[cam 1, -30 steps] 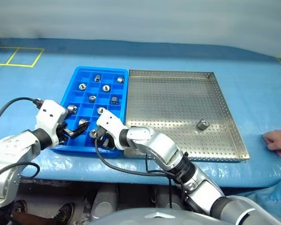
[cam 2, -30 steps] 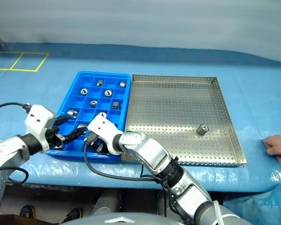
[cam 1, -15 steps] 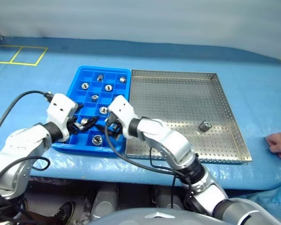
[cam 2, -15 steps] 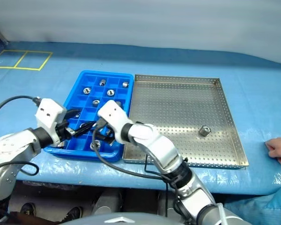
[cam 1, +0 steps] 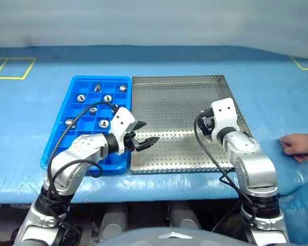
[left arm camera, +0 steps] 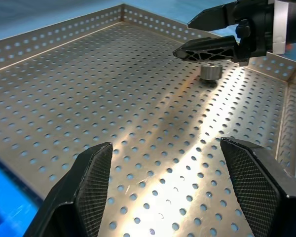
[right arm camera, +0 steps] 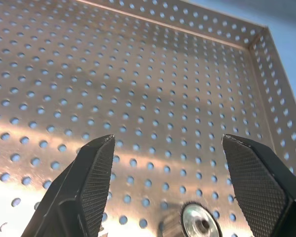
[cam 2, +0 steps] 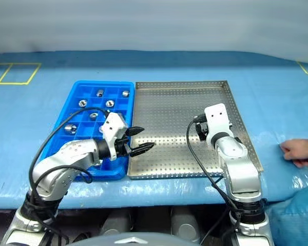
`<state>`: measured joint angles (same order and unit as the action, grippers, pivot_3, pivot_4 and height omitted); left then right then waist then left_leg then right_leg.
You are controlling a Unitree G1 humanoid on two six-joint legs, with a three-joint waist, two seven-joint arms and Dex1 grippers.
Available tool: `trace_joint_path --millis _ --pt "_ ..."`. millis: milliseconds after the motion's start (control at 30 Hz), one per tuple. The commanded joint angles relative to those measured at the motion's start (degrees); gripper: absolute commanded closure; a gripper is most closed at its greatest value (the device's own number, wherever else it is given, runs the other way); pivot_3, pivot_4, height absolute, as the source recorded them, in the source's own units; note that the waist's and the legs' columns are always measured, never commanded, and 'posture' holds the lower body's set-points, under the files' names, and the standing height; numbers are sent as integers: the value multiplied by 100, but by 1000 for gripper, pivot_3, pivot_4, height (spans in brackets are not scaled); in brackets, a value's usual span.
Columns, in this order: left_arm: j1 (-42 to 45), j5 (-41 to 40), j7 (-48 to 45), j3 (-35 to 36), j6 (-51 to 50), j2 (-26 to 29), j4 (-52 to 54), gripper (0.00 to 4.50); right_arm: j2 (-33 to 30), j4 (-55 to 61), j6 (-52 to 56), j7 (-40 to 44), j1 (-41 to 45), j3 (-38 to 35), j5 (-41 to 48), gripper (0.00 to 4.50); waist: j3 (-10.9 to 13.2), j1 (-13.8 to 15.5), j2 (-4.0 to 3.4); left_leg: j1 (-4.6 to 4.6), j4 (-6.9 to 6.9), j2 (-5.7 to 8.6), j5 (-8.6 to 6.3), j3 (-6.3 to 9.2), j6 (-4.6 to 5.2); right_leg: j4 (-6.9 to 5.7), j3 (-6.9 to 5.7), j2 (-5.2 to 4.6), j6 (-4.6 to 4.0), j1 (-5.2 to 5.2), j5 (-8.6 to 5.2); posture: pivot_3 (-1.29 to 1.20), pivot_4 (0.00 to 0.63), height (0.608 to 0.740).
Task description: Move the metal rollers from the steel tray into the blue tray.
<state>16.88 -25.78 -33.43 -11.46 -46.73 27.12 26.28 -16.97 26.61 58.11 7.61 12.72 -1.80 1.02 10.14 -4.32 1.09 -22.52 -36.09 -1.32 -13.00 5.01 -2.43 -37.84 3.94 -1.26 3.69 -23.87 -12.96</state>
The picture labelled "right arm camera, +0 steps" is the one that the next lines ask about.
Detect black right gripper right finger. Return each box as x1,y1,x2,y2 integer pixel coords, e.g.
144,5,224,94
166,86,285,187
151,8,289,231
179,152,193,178
221,134,296,237

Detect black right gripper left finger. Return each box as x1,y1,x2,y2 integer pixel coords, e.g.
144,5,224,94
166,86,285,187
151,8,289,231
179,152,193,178
21,134,116,237

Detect perforated metal tray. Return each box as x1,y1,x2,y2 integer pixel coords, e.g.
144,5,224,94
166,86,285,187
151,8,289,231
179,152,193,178
0,0,296,237

